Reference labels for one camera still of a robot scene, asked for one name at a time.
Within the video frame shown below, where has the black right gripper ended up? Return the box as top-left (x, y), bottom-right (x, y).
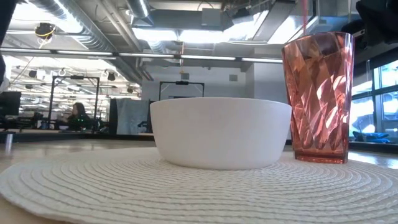
top-left (356, 0), bottom-right (398, 44)

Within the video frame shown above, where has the pink chopstick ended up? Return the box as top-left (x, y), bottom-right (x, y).
top-left (300, 0), bottom-right (307, 35)

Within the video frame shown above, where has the red faceted plastic cup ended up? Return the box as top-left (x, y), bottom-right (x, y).
top-left (281, 30), bottom-right (356, 165)

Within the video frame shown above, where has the white round bowl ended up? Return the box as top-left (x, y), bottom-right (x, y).
top-left (149, 96), bottom-right (293, 171)

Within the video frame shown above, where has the blue cloth bundle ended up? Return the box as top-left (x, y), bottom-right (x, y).
top-left (353, 131), bottom-right (391, 144)

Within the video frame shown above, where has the long ceiling light strip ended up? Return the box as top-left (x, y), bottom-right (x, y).
top-left (0, 48), bottom-right (284, 64)

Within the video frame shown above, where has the white round woven placemat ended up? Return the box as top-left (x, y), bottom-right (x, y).
top-left (0, 146), bottom-right (398, 224)

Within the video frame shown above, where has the grey partition cloth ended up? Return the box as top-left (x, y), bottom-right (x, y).
top-left (115, 98), bottom-right (150, 135)

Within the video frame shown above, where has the person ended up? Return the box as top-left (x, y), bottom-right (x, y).
top-left (60, 101), bottom-right (94, 131)

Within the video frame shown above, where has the black monitor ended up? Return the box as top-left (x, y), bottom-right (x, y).
top-left (0, 91), bottom-right (22, 116)

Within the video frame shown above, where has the small black frame rig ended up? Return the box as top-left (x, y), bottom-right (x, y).
top-left (159, 80), bottom-right (205, 101)

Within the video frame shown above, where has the silver ventilation duct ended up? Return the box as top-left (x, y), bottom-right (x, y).
top-left (29, 0), bottom-right (147, 83)

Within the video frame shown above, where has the large black frame rig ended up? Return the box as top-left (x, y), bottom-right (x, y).
top-left (48, 75), bottom-right (101, 129)

